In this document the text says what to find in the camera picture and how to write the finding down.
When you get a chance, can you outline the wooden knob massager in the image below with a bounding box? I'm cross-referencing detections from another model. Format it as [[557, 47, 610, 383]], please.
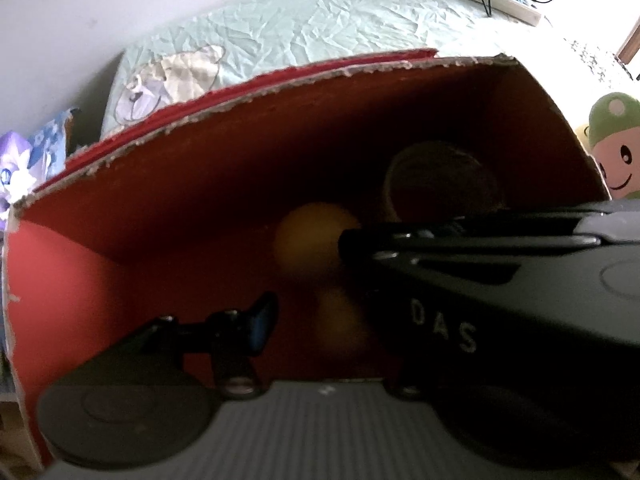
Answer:
[[273, 203, 366, 359]]

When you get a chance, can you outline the red cardboard box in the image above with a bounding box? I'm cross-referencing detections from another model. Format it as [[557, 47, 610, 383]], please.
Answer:
[[3, 50, 608, 479]]

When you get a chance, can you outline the green pea plush toy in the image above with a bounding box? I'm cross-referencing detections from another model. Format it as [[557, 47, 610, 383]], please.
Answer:
[[588, 92, 640, 200]]

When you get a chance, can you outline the green patterned bed sheet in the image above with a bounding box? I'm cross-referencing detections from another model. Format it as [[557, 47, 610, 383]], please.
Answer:
[[98, 0, 501, 139]]

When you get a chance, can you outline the blue patterned bag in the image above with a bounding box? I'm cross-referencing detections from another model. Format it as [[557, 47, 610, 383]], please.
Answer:
[[28, 107, 79, 184]]

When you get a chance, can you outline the purple cartoon tissue pack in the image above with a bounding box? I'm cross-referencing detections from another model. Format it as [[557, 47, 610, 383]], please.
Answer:
[[1, 131, 36, 231]]

